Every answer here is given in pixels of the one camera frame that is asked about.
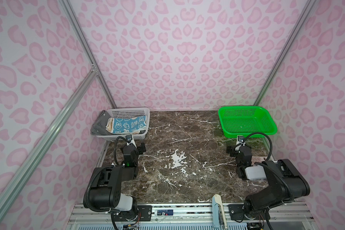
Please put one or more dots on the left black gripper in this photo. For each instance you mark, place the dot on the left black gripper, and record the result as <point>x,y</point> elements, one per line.
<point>140,150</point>

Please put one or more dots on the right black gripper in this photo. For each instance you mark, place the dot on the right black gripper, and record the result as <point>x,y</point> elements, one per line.
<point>232,152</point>

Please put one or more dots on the teal patterned towel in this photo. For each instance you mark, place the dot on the teal patterned towel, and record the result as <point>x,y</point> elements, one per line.
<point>141,121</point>

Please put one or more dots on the orange patterned towel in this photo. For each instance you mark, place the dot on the orange patterned towel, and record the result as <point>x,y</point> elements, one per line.
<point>122,126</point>

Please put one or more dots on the grey towel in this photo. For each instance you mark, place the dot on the grey towel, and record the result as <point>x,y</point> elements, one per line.
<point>99,127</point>

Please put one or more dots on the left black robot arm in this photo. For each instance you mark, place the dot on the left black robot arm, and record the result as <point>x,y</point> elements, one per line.
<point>103,193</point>

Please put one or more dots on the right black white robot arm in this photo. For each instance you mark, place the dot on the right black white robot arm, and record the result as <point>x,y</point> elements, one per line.
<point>284,184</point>

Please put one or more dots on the pink white calculator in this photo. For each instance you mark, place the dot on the pink white calculator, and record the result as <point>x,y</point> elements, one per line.
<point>258,159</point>

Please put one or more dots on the green plastic basket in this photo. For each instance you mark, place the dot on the green plastic basket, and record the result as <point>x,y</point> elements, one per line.
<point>245,120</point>

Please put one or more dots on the white plastic basket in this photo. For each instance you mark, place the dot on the white plastic basket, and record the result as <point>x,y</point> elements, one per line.
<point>142,111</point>

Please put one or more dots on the blue label sticker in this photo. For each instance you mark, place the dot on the blue label sticker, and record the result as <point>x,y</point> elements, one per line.
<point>164,212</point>

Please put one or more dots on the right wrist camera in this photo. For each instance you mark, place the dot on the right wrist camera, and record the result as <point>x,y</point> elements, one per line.
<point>240,140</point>

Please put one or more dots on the beige clamp handle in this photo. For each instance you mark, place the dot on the beige clamp handle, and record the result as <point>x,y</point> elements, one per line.
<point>218,213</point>

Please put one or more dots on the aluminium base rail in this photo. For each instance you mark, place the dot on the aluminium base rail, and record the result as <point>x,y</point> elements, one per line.
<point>198,216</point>

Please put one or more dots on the left corner aluminium post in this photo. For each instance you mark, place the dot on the left corner aluminium post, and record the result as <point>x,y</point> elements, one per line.
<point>75,24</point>

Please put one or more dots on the corner aluminium post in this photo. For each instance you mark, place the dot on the corner aluminium post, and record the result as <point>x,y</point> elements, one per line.
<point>306,13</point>
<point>75,24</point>

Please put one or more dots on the right corner aluminium post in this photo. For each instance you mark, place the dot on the right corner aluminium post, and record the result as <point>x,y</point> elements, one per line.
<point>306,13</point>

